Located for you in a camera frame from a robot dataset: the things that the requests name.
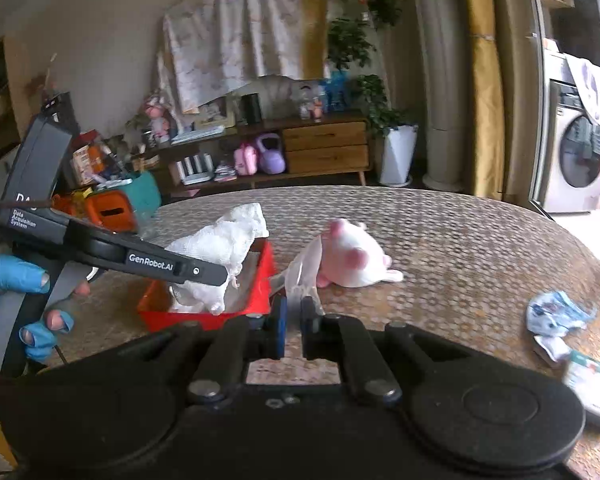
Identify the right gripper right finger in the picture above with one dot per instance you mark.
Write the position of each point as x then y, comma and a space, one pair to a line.
315, 331

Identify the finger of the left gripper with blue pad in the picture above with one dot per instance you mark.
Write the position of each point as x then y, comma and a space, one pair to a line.
129, 254

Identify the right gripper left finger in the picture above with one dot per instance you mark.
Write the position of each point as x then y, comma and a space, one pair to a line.
274, 330

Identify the red metal tin box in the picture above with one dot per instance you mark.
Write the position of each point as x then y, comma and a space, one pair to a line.
165, 304

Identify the clear plastic bag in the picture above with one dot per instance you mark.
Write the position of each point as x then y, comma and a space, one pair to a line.
299, 279

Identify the white mesh cloth bundle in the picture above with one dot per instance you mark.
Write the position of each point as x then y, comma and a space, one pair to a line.
226, 241

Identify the blue printed face mask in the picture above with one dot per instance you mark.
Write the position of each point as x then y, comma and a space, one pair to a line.
554, 314

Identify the small sachet packet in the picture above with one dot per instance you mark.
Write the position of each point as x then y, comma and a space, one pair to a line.
552, 350

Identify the left hand blue glove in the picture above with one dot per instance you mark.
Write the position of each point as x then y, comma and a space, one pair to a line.
29, 314

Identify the teal orange tissue box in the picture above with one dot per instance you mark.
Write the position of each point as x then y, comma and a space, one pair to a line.
112, 206

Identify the clear drinking glass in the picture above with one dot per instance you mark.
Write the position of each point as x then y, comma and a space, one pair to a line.
146, 222

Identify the pink white plush toy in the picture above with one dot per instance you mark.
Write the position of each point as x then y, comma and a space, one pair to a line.
352, 258

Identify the pink doll figurine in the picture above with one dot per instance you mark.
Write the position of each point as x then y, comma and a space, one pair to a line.
159, 118

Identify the lace patterned tablecloth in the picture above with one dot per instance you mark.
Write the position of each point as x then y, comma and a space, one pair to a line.
470, 267

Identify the purple kettlebell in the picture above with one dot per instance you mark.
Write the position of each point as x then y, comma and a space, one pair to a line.
271, 157

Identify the wooden sideboard cabinet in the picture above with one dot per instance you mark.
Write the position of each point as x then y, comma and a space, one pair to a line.
335, 145

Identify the white plant pot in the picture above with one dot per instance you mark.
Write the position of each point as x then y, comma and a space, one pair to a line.
398, 148

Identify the black cylindrical speaker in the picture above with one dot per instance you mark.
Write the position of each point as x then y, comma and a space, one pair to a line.
251, 108

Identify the yellow curtain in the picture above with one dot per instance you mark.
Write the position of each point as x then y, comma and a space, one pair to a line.
489, 144

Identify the blue toy on cabinet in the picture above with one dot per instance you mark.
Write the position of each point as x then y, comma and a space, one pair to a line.
337, 92

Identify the floral cloth cover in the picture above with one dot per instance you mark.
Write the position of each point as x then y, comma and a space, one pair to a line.
213, 47

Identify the tissue pack white green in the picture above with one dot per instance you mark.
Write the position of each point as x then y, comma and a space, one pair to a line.
582, 376

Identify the potted green plant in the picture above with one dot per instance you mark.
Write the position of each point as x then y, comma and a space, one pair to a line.
353, 44

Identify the washing machine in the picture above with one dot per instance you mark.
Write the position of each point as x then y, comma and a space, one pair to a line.
569, 180

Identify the white standing air conditioner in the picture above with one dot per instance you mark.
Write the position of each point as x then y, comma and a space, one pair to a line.
445, 60

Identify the picture frame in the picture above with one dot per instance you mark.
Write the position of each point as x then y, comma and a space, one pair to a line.
216, 113

